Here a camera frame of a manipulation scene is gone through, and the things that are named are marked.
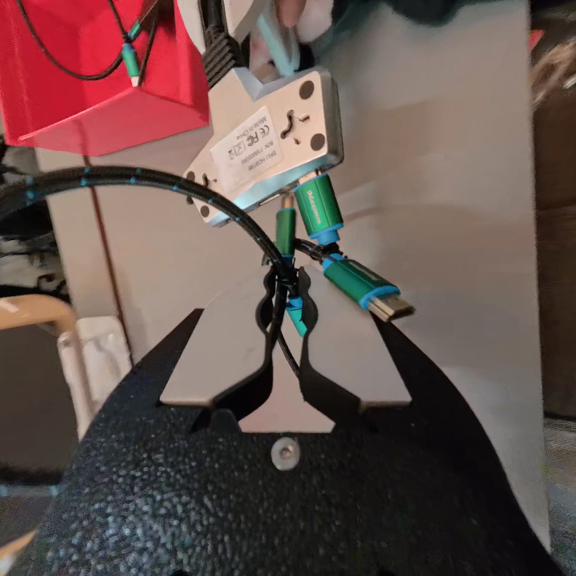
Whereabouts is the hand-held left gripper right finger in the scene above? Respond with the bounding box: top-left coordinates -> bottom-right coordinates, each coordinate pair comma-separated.
298,266 -> 412,424

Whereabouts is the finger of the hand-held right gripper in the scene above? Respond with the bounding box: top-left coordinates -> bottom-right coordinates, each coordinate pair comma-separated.
177,0 -> 212,54
223,0 -> 301,76

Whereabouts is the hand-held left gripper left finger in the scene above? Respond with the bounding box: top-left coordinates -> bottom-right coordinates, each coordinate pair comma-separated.
160,269 -> 276,423

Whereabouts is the black braided hub cable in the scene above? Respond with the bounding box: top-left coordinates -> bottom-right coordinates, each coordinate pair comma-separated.
202,0 -> 246,88

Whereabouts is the thin cable with teal plugs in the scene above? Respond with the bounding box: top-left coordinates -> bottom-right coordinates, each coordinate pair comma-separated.
16,0 -> 163,87
274,295 -> 309,378

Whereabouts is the grey USB hub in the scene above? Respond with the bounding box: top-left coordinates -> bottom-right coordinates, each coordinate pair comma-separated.
183,67 -> 345,228

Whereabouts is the red plastic bin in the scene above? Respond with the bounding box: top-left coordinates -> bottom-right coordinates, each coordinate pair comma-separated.
0,0 -> 211,157

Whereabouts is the short green-plug cable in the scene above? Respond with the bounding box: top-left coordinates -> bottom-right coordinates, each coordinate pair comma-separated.
292,173 -> 416,324

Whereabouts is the long braided green-plug cable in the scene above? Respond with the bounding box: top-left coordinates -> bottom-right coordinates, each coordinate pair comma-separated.
0,166 -> 298,293

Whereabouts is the grey desk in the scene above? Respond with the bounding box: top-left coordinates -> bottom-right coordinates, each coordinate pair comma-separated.
35,0 -> 553,551

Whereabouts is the person's right hand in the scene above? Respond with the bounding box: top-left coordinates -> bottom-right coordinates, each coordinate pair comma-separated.
274,0 -> 312,28

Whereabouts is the white folding stand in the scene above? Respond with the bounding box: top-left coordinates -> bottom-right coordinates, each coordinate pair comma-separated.
58,315 -> 133,417

